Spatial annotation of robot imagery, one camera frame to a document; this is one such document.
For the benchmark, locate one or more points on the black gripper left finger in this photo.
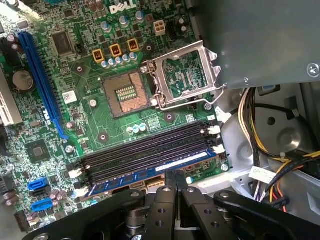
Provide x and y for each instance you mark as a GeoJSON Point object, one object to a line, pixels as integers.
{"type": "Point", "coordinates": [162, 212]}

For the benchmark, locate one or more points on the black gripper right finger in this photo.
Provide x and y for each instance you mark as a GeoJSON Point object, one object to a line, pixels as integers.
{"type": "Point", "coordinates": [200, 212]}

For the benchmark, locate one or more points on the RAM stick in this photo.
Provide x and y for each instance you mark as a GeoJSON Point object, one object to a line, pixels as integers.
{"type": "Point", "coordinates": [125, 181]}

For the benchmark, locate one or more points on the black RAM slot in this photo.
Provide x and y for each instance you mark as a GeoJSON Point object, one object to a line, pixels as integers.
{"type": "Point", "coordinates": [150, 150]}
{"type": "Point", "coordinates": [219, 149]}
{"type": "Point", "coordinates": [150, 142]}
{"type": "Point", "coordinates": [150, 160]}

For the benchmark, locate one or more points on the black open PC case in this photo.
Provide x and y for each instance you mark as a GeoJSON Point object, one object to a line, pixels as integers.
{"type": "Point", "coordinates": [290, 142]}

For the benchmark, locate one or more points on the CPU socket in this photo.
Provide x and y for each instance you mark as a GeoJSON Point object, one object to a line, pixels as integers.
{"type": "Point", "coordinates": [125, 96]}

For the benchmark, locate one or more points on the black SATA port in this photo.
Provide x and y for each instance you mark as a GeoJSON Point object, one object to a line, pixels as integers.
{"type": "Point", "coordinates": [40, 193]}

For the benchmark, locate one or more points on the green motherboard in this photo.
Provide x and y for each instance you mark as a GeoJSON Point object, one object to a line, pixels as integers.
{"type": "Point", "coordinates": [82, 117]}

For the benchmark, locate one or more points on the small black square chip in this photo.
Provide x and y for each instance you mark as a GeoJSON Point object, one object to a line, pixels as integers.
{"type": "Point", "coordinates": [37, 151]}

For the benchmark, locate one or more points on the metal socket cover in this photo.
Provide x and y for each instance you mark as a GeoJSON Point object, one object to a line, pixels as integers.
{"type": "Point", "coordinates": [180, 52]}

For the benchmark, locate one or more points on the yellow framed black inductor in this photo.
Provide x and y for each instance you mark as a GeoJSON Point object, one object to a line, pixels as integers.
{"type": "Point", "coordinates": [115, 50]}
{"type": "Point", "coordinates": [133, 45]}
{"type": "Point", "coordinates": [98, 56]}

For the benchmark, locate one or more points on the blue expansion slot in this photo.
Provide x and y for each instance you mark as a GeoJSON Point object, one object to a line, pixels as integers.
{"type": "Point", "coordinates": [40, 80]}

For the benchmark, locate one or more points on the grey power supply unit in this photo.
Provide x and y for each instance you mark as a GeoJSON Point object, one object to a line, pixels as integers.
{"type": "Point", "coordinates": [250, 37]}

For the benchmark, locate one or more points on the white four-pin power connector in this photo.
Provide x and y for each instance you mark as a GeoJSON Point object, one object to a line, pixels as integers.
{"type": "Point", "coordinates": [160, 28]}

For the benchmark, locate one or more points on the white expansion slot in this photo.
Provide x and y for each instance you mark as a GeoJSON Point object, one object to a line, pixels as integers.
{"type": "Point", "coordinates": [7, 105]}

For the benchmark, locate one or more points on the silver coin battery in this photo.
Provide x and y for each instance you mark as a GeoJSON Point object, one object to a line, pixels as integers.
{"type": "Point", "coordinates": [23, 80]}

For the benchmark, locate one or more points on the large black square chip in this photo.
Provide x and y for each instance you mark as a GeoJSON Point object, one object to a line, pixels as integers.
{"type": "Point", "coordinates": [62, 43]}

